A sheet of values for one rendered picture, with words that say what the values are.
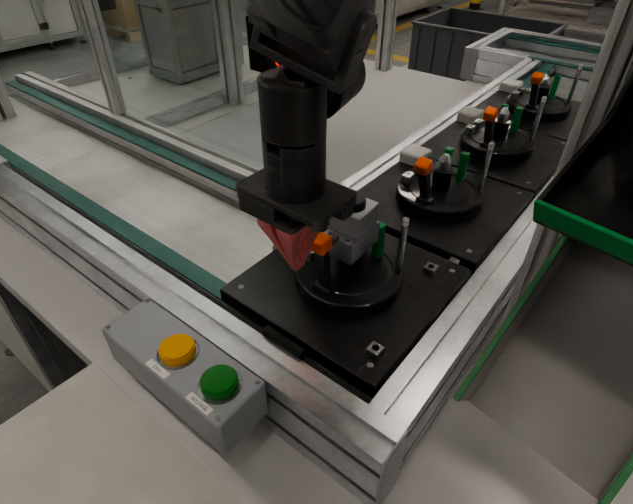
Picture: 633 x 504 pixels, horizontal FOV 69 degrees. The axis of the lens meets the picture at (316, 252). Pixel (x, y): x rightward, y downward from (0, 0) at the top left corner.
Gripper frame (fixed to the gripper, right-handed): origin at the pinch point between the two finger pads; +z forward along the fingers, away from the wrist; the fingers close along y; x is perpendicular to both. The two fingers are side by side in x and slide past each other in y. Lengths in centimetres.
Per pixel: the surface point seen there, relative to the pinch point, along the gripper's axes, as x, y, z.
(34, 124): -13, 96, 15
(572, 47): -153, 9, 12
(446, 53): -195, 71, 33
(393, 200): -30.2, 5.1, 9.2
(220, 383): 12.0, 0.6, 9.0
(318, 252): -2.7, -0.7, 0.1
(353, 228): -7.8, -1.8, -0.8
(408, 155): -42.8, 9.7, 7.6
